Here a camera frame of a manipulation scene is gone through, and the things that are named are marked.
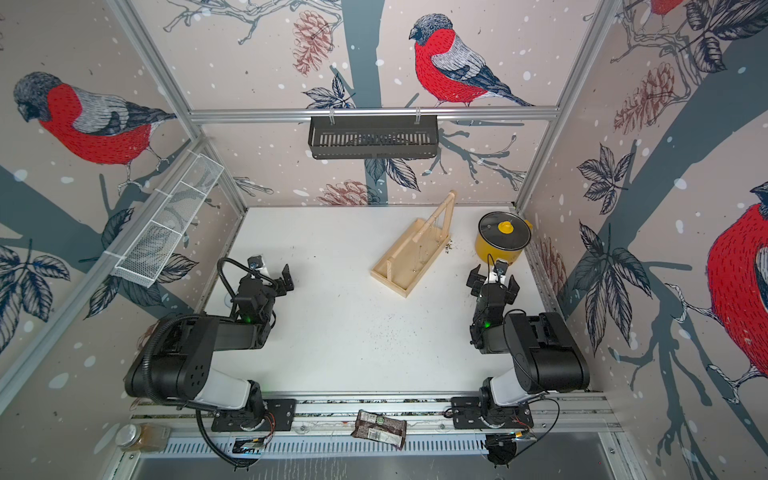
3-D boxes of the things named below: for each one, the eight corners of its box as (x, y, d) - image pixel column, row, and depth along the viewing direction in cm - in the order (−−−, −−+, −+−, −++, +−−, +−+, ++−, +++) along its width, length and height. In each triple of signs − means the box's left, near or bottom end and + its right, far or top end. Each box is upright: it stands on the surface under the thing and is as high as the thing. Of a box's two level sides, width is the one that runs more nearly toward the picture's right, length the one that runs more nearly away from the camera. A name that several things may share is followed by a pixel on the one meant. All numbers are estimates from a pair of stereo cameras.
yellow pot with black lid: (476, 268, 104) (485, 245, 94) (468, 234, 115) (476, 209, 104) (525, 268, 104) (539, 245, 94) (513, 234, 115) (525, 209, 104)
